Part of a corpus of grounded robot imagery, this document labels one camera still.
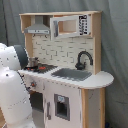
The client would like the black toy stovetop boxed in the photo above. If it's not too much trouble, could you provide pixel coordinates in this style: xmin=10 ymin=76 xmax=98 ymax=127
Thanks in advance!
xmin=25 ymin=63 xmax=55 ymax=73

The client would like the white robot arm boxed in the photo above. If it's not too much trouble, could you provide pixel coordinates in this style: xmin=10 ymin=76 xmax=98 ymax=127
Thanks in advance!
xmin=0 ymin=43 xmax=36 ymax=128

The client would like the wooden toy kitchen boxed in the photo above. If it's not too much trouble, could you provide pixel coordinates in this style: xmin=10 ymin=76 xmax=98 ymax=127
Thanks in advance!
xmin=20 ymin=11 xmax=114 ymax=128

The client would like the grey backdrop curtain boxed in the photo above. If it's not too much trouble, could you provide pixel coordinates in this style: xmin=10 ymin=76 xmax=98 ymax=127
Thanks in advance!
xmin=0 ymin=0 xmax=128 ymax=128

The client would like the silver toy pot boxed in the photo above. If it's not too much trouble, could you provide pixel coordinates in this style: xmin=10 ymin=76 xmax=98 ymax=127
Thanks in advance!
xmin=28 ymin=57 xmax=39 ymax=67

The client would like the black toy faucet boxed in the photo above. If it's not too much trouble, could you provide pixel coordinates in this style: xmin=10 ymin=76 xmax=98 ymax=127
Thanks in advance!
xmin=75 ymin=51 xmax=93 ymax=70

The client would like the grey range hood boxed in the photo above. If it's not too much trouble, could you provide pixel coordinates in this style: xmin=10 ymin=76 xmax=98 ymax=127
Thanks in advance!
xmin=24 ymin=15 xmax=50 ymax=34

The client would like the white microwave door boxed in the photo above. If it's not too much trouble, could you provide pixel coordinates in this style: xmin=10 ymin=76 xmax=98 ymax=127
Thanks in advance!
xmin=50 ymin=14 xmax=91 ymax=40

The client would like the grey toy sink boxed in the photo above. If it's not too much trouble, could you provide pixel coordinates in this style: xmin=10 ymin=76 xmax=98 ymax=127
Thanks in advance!
xmin=52 ymin=68 xmax=92 ymax=81

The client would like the white cabinet door with dispenser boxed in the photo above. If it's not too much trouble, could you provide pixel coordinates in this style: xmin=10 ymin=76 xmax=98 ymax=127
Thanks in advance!
xmin=44 ymin=82 xmax=82 ymax=128

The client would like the right red stove knob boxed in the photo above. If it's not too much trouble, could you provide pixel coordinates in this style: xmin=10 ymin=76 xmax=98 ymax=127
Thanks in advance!
xmin=30 ymin=81 xmax=37 ymax=88

